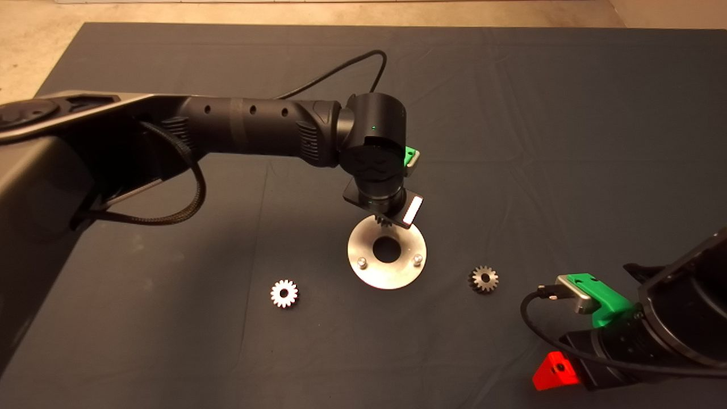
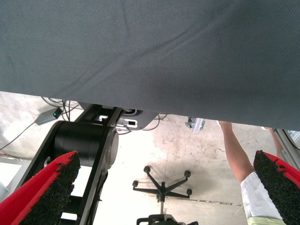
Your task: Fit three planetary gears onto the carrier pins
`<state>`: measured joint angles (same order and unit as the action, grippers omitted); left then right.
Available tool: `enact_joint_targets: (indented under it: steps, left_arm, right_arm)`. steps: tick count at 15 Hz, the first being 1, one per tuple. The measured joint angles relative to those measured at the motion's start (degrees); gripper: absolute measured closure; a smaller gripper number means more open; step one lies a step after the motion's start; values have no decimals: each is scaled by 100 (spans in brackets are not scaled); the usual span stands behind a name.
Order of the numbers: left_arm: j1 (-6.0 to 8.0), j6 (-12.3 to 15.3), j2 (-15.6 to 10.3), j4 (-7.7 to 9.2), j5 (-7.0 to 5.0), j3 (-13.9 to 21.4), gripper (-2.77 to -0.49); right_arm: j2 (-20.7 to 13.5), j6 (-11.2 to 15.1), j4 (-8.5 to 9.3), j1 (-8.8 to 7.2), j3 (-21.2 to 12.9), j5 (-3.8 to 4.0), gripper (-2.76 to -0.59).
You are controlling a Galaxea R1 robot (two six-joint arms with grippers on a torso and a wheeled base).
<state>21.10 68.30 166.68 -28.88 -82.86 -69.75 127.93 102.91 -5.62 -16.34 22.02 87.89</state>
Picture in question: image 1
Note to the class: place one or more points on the green right camera mount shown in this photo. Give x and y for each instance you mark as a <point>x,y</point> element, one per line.
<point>610,304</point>

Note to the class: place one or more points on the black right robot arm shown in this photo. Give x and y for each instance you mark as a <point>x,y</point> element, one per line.
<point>693,295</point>

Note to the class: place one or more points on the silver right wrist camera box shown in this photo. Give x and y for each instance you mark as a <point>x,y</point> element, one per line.
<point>578,295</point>

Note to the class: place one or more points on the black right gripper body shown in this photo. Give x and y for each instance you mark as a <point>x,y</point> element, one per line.
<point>613,355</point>

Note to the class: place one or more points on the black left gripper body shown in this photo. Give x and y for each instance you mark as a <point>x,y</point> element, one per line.
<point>406,207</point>

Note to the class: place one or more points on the dark grey table cloth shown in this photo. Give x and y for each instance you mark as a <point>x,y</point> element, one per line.
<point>511,142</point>

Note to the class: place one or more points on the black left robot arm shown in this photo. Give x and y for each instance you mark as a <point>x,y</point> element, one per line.
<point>255,125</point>

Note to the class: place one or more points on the round metal carrier plate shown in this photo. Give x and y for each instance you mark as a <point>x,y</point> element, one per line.
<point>363,253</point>

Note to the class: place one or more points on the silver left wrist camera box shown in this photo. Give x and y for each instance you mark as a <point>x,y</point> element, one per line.
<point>416,163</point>

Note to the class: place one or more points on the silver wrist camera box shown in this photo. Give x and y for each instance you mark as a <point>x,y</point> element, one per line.
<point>578,295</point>
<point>416,163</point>

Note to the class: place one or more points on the small steel planetary gear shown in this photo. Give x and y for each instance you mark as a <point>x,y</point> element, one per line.
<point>477,281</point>
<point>277,295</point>
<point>383,221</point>

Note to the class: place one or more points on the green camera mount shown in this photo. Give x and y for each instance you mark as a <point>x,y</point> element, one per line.
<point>610,304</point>
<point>410,154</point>

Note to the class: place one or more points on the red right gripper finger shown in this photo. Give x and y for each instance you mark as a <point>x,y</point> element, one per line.
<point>555,373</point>

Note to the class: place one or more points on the green left camera mount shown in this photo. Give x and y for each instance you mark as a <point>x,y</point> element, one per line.
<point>410,154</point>

